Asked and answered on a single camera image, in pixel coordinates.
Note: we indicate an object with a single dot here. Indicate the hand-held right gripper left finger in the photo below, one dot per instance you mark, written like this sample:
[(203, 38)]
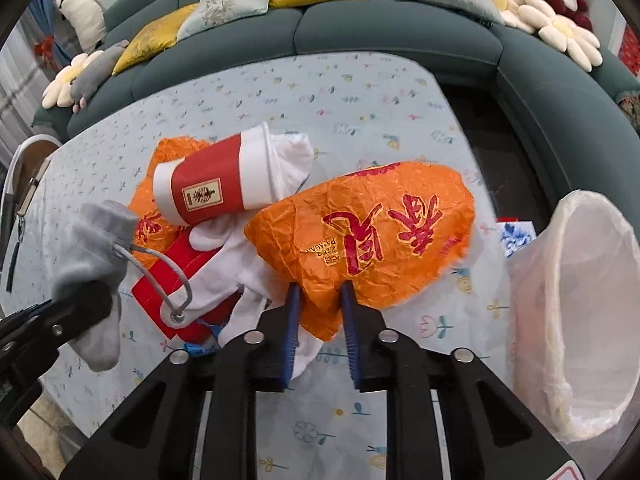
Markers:
[(290, 340)]

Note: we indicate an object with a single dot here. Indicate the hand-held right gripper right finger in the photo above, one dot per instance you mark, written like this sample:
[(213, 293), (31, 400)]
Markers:
[(352, 340)]

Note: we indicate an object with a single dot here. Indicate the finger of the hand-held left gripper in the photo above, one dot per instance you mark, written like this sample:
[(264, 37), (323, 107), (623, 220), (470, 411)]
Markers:
[(80, 307)]

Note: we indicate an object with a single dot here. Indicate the grey sock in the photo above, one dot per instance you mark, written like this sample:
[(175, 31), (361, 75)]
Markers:
[(95, 240)]

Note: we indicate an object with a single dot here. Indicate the blue wrapper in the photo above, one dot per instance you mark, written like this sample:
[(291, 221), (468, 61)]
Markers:
[(197, 347)]

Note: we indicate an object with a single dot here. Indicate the white cloth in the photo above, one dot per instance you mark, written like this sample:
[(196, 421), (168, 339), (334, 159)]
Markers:
[(225, 265)]

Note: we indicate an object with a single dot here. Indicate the large orange bag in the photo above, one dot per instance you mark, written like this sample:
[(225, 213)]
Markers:
[(390, 240)]

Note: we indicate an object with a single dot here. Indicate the red and white paper cup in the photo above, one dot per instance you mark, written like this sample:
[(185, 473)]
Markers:
[(215, 180)]

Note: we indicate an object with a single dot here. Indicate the small orange bag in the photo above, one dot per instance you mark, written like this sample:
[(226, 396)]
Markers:
[(165, 152)]

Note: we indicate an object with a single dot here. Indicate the white cotton glove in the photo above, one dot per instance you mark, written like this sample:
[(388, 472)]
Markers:
[(295, 160)]

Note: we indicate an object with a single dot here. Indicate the bin with white liner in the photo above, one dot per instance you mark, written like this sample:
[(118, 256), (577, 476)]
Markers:
[(590, 270)]

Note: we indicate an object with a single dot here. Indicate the round wooden chair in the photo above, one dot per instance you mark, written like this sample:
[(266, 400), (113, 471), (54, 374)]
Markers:
[(30, 170)]

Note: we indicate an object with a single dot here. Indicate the blue white patterned bag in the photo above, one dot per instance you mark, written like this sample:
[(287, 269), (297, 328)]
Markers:
[(515, 237)]

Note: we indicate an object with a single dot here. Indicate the floral light blue tablecloth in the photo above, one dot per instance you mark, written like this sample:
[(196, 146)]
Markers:
[(350, 110)]

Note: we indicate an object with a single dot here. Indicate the grey plush toy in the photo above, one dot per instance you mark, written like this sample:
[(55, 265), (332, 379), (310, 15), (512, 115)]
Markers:
[(95, 72)]

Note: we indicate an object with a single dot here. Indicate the red curtain tie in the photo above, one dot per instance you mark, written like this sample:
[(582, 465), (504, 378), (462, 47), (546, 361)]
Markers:
[(44, 50)]

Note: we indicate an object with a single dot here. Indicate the blue curtain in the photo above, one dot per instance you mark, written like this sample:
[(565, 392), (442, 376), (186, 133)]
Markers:
[(52, 35)]

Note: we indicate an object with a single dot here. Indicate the white long plush toy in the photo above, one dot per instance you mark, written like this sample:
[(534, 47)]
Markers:
[(82, 20)]

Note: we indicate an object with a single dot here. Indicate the teal corner sofa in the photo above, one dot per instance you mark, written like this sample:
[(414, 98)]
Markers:
[(390, 35)]

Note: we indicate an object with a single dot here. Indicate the red lattice wall trim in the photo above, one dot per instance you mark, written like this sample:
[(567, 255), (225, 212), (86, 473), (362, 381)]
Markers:
[(631, 50)]

